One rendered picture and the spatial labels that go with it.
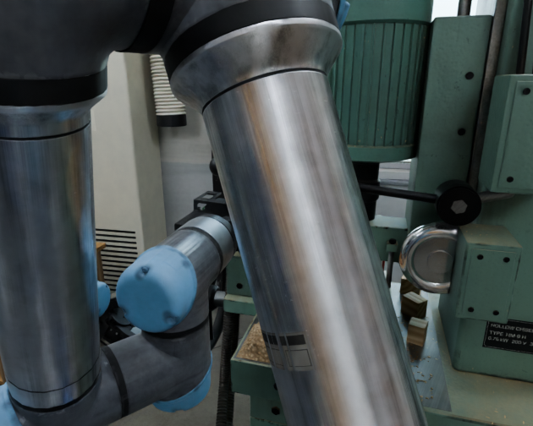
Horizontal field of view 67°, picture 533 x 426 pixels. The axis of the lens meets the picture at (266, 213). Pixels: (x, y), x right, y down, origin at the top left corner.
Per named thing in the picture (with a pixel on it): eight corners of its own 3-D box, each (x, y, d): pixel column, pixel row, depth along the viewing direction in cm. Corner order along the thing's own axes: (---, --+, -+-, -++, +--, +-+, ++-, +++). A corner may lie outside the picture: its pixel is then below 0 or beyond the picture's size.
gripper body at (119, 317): (134, 335, 97) (94, 306, 98) (147, 310, 94) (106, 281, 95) (114, 354, 90) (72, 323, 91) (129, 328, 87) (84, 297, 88)
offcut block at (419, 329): (425, 338, 81) (428, 320, 80) (422, 346, 78) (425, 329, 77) (409, 334, 82) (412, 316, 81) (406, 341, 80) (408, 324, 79)
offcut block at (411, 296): (425, 316, 89) (428, 299, 87) (416, 320, 87) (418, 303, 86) (409, 307, 92) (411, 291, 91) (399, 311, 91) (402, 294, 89)
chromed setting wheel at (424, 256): (394, 284, 70) (402, 215, 66) (473, 293, 67) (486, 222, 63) (395, 292, 67) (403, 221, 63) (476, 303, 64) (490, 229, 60)
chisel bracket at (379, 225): (335, 249, 86) (337, 211, 84) (403, 256, 83) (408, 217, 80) (331, 264, 80) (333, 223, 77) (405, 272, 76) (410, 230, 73)
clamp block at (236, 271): (247, 265, 97) (247, 231, 94) (303, 272, 94) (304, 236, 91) (225, 295, 84) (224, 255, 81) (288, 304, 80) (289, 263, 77)
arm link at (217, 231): (223, 231, 46) (222, 292, 49) (237, 218, 51) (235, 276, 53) (165, 221, 48) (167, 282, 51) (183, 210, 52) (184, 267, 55)
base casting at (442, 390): (297, 297, 114) (298, 269, 111) (526, 330, 99) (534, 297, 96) (248, 418, 73) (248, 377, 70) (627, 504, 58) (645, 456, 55)
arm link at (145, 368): (108, 401, 47) (96, 319, 44) (193, 361, 54) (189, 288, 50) (134, 446, 41) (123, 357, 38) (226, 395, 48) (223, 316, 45)
